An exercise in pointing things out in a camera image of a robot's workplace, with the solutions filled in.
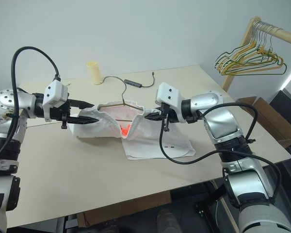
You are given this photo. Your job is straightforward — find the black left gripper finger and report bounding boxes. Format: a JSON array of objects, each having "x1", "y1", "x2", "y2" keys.
[
  {"x1": 67, "y1": 116, "x2": 100, "y2": 125},
  {"x1": 68, "y1": 99, "x2": 96, "y2": 109}
]

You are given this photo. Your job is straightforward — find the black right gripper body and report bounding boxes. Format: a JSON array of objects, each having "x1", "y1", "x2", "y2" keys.
[{"x1": 156, "y1": 102, "x2": 179, "y2": 132}]

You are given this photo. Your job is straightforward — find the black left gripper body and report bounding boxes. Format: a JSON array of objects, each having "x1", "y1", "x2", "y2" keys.
[{"x1": 48, "y1": 99, "x2": 73, "y2": 130}]

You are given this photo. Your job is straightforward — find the white cloth shorts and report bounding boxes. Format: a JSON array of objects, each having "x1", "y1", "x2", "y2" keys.
[{"x1": 73, "y1": 100, "x2": 196, "y2": 161}]

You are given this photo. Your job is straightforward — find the olive wire hanger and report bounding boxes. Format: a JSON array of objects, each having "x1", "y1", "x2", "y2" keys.
[{"x1": 99, "y1": 75, "x2": 145, "y2": 122}]

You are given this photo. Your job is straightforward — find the pale yellow plastic cup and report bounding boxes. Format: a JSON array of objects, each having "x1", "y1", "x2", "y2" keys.
[{"x1": 86, "y1": 61, "x2": 103, "y2": 86}]

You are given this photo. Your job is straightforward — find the wooden clothes rack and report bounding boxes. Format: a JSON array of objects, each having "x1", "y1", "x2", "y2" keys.
[{"x1": 220, "y1": 16, "x2": 291, "y2": 93}]

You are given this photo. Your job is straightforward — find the flat brown cardboard sheet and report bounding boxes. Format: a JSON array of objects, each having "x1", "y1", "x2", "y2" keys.
[{"x1": 77, "y1": 190, "x2": 173, "y2": 228}]

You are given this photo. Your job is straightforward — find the dark rounded shape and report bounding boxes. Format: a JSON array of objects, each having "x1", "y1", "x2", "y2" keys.
[{"x1": 157, "y1": 208, "x2": 179, "y2": 233}]

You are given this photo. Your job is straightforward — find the brown cardboard box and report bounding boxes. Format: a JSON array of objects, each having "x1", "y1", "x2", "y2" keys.
[{"x1": 237, "y1": 96, "x2": 291, "y2": 149}]

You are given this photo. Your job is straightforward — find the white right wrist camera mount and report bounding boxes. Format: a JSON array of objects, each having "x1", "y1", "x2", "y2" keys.
[{"x1": 155, "y1": 82, "x2": 183, "y2": 122}]

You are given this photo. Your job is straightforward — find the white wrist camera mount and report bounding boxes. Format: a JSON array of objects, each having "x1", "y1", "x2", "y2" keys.
[
  {"x1": 155, "y1": 82, "x2": 183, "y2": 122},
  {"x1": 42, "y1": 80, "x2": 70, "y2": 122}
]

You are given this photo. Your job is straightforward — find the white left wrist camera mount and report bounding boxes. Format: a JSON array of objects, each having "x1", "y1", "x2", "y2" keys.
[{"x1": 42, "y1": 80, "x2": 70, "y2": 122}]

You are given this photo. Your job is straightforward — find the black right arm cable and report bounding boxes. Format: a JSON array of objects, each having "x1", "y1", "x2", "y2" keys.
[{"x1": 159, "y1": 102, "x2": 282, "y2": 203}]

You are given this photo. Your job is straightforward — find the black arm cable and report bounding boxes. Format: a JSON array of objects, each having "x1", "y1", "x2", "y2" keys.
[
  {"x1": 159, "y1": 102, "x2": 282, "y2": 203},
  {"x1": 0, "y1": 46, "x2": 62, "y2": 166}
]

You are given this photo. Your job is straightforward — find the grey USB hub with cable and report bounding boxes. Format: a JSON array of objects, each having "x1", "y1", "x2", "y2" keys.
[{"x1": 124, "y1": 70, "x2": 156, "y2": 89}]

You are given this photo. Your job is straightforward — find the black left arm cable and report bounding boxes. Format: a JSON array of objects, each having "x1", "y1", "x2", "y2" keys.
[{"x1": 0, "y1": 46, "x2": 62, "y2": 166}]

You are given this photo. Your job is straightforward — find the black table frame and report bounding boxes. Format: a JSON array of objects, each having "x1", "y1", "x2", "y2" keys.
[{"x1": 55, "y1": 179, "x2": 234, "y2": 233}]

